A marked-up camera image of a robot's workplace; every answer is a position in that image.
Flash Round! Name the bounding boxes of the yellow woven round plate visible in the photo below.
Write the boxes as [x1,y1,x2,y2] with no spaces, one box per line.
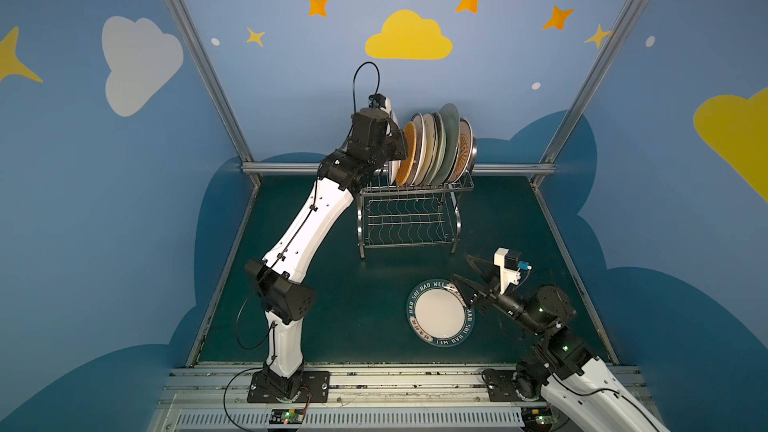
[395,121,418,186]

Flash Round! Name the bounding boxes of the white plate black cloud line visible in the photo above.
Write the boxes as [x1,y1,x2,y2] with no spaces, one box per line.
[386,110,403,187]

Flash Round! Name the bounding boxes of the orange sunburst plate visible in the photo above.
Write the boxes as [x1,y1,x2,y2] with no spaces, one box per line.
[408,113,425,186]
[448,118,474,183]

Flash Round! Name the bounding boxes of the cream floral plate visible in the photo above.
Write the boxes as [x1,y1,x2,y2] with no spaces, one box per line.
[417,113,437,185]

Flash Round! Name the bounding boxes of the white plate dark lettered rim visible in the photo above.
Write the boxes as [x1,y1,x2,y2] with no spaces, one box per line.
[406,279,475,348]

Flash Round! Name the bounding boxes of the pale green flower plate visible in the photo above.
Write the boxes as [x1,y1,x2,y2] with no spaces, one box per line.
[425,112,445,186]

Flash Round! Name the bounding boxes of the large pale green plate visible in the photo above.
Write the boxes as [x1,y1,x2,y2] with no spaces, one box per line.
[432,103,460,185]

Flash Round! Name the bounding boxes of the chrome wire dish rack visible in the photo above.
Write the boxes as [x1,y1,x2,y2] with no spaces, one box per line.
[356,136,477,258]

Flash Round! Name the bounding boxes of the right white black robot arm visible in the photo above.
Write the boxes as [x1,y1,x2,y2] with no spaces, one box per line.
[451,248,667,431]

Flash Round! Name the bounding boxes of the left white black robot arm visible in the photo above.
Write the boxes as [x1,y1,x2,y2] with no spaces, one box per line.
[245,105,406,401]

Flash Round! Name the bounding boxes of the right circuit board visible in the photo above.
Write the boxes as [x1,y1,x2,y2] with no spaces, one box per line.
[521,408,554,432]

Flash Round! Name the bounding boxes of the circuit board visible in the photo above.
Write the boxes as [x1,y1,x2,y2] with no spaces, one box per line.
[269,409,306,426]
[521,408,554,432]

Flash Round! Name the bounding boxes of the left circuit board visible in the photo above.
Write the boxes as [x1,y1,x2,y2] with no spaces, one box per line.
[269,409,306,426]

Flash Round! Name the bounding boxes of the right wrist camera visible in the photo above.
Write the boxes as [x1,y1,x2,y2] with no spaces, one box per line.
[493,247,532,292]

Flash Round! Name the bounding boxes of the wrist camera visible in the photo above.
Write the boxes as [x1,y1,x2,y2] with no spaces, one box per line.
[368,93,392,114]
[493,247,532,292]

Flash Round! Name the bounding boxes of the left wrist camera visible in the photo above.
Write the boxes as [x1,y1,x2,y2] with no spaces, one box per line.
[368,93,392,114]

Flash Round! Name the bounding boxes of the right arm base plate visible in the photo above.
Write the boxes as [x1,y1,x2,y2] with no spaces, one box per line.
[481,364,569,402]

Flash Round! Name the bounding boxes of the rear aluminium frame bar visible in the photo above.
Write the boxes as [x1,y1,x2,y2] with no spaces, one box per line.
[241,162,556,176]

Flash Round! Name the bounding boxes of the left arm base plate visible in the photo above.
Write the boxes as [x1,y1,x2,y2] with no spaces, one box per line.
[247,369,331,404]

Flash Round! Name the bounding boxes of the right aluminium frame post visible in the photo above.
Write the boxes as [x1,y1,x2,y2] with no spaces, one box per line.
[539,0,650,172]

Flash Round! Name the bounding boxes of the aluminium frame post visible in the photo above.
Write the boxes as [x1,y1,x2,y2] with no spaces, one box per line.
[164,0,253,166]
[539,0,650,172]

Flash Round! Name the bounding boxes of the aluminium rail front frame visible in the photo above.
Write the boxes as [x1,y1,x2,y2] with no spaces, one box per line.
[148,363,667,431]

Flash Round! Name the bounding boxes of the left aluminium frame post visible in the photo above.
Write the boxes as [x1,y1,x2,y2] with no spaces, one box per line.
[164,0,253,166]

